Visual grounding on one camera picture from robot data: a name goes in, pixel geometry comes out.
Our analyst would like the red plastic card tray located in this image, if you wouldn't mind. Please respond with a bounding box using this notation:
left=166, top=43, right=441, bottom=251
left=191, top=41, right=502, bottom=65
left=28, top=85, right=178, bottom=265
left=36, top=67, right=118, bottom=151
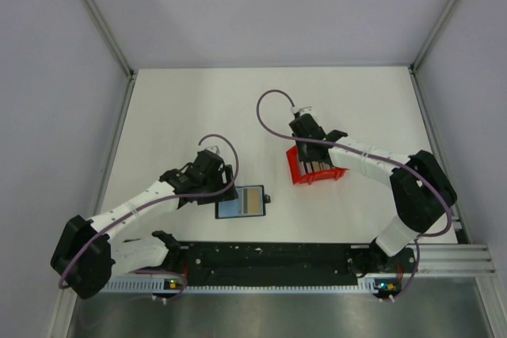
left=286, top=146, right=346, bottom=185

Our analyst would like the black leather card holder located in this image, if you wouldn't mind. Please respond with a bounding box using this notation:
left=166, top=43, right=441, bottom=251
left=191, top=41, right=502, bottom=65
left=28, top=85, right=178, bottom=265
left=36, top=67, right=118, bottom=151
left=215, top=185, right=271, bottom=219

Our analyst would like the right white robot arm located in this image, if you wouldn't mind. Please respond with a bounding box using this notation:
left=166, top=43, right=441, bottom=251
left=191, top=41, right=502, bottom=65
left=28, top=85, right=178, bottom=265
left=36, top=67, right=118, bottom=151
left=289, top=111, right=457, bottom=272

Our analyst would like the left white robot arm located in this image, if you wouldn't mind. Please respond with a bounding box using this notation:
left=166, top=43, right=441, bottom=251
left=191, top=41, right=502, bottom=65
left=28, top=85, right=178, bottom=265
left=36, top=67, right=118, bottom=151
left=50, top=149, right=238, bottom=299

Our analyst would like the gold striped credit card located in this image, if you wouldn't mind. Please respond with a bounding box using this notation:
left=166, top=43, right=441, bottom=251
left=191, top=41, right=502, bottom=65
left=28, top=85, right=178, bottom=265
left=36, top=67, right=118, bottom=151
left=302, top=161, right=331, bottom=174

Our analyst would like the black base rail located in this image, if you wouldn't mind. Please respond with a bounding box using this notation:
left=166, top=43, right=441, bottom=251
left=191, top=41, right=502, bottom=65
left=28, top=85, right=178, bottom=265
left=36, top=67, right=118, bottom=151
left=134, top=239, right=417, bottom=287

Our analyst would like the grey slotted cable duct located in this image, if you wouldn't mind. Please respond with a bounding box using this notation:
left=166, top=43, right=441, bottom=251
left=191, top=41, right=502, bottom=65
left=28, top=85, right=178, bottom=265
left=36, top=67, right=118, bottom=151
left=101, top=276, right=395, bottom=295

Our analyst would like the right aluminium frame post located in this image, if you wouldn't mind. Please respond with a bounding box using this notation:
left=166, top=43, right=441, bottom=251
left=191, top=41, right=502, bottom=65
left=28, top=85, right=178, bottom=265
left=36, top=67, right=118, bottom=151
left=410, top=0, right=463, bottom=75

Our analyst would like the aluminium frame post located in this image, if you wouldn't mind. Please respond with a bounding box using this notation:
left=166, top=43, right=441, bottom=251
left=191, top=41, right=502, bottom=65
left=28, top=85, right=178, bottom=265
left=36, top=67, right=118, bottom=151
left=410, top=0, right=463, bottom=75
left=81, top=0, right=135, bottom=78

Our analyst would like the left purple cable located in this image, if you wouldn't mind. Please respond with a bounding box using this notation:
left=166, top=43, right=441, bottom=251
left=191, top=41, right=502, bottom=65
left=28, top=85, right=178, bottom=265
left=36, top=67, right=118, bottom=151
left=58, top=134, right=239, bottom=290

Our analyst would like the left aluminium frame post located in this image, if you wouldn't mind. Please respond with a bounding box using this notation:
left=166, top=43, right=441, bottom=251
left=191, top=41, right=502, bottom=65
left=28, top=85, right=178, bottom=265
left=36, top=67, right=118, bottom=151
left=81, top=0, right=135, bottom=78

